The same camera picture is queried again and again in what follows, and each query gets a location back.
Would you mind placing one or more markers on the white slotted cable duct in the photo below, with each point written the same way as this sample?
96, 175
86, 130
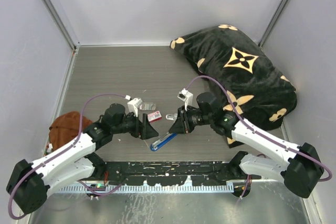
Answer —
77, 188

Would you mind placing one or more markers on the black floral plush blanket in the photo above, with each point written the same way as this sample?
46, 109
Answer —
239, 74

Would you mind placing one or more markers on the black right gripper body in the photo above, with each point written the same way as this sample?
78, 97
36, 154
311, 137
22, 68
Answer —
193, 118

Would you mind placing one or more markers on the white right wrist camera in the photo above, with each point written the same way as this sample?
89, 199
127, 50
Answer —
185, 96

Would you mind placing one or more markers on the brown cloth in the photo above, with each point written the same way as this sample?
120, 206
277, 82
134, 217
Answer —
64, 129

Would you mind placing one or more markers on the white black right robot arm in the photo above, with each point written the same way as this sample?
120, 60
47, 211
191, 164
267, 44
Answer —
298, 167

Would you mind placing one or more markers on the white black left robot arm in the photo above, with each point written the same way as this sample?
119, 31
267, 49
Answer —
31, 184

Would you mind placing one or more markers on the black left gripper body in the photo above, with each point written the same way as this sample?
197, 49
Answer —
129, 125

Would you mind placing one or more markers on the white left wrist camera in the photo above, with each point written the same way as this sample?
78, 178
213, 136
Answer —
133, 105

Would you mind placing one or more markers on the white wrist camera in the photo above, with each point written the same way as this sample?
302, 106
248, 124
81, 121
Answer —
185, 96
133, 105

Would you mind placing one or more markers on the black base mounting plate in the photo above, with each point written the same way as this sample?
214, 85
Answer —
207, 173

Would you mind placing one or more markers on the red staple box sleeve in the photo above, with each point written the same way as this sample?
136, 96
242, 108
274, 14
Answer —
154, 116

